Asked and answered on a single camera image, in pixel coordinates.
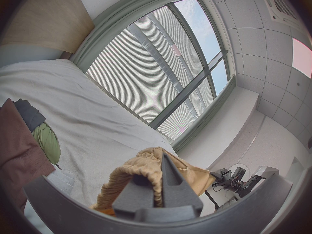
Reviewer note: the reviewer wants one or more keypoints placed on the black garment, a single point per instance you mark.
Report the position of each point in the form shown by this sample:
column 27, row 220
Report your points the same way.
column 29, row 113

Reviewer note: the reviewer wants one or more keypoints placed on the brown garment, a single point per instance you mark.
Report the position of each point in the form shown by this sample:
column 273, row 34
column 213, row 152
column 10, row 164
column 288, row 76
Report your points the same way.
column 19, row 150

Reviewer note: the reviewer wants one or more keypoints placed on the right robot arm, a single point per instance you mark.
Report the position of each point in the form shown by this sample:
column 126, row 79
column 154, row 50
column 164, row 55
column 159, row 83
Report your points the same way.
column 265, row 172

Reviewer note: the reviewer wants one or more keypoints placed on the green garment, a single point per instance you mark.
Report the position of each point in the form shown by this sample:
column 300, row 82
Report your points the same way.
column 47, row 142

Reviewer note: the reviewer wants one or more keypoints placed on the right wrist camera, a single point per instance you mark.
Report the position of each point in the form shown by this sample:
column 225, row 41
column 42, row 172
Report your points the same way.
column 226, row 174

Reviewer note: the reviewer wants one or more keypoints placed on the pale blue garment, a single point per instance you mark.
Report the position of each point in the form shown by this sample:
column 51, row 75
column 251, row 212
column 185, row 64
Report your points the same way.
column 61, row 179

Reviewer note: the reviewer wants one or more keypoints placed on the bed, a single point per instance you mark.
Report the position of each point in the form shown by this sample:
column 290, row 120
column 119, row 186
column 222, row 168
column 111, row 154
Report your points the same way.
column 85, row 106

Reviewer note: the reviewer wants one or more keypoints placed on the ceiling light panel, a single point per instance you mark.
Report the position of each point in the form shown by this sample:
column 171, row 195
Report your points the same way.
column 302, row 57

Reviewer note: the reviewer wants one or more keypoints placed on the window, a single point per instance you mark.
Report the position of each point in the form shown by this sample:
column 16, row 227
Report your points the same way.
column 151, row 69

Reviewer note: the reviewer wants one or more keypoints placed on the tan shorts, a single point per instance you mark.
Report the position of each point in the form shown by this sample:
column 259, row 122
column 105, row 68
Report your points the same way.
column 146, row 164

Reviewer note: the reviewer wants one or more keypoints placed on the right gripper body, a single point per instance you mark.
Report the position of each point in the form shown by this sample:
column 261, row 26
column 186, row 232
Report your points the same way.
column 220, row 183

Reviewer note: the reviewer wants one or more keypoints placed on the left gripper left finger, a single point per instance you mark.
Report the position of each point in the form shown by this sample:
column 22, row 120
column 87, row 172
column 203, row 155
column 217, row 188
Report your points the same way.
column 136, row 196

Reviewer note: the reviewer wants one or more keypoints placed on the white ceiling air conditioner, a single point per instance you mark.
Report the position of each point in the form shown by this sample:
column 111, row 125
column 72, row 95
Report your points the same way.
column 277, row 4

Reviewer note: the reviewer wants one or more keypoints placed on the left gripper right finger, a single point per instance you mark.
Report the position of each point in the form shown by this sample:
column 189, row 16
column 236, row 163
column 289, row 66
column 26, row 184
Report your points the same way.
column 178, row 194

